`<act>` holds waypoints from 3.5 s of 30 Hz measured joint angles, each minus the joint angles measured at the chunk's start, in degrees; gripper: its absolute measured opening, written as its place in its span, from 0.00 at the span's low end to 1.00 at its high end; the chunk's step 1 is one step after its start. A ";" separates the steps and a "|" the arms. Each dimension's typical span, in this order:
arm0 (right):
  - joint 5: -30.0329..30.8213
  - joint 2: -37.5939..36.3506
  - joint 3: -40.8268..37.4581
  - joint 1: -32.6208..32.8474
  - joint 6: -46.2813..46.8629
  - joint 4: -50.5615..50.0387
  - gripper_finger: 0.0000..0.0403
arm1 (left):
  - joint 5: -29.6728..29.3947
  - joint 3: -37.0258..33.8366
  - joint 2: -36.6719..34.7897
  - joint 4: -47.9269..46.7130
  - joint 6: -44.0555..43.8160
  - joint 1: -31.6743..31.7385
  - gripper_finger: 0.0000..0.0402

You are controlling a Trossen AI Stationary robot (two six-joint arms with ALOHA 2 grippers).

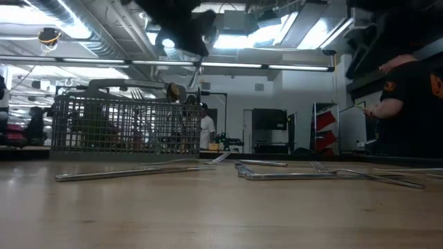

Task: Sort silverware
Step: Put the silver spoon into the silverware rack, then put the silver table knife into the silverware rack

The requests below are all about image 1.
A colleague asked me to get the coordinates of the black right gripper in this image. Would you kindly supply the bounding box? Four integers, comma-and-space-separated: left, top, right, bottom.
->
133, 0, 217, 59

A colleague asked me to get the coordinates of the silver fork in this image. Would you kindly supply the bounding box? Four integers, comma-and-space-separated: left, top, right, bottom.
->
309, 160, 426, 190
129, 88, 145, 102
139, 151, 232, 167

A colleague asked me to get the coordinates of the steel spoon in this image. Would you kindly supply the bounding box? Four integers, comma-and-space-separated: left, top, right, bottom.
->
54, 166, 216, 183

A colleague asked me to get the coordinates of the long ceiling light strip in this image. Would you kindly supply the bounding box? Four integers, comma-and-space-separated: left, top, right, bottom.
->
0, 55, 335, 73

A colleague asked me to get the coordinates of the grey ceiling box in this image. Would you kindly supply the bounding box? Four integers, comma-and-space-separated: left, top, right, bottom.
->
223, 9, 249, 35

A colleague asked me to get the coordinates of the person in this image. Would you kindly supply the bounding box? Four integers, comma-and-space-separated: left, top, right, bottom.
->
361, 53, 443, 159
26, 105, 53, 146
199, 102, 217, 150

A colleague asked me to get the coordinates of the black cabinet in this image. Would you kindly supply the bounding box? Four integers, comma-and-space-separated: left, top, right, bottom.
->
251, 108, 289, 155

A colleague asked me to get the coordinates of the grey plastic cutlery basket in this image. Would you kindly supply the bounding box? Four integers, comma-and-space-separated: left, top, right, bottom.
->
50, 78, 204, 163

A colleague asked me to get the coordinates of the red and white shelf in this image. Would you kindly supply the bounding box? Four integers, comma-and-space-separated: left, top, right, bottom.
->
312, 102, 339, 156

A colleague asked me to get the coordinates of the whiteboard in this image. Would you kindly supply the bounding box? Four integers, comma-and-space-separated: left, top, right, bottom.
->
338, 101, 367, 153

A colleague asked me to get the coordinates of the red padded seat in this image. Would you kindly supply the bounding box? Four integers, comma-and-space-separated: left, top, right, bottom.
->
5, 123, 28, 146

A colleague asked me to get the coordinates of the black background gantry frame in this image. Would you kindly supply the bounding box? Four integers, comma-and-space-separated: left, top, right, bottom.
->
200, 91, 228, 153

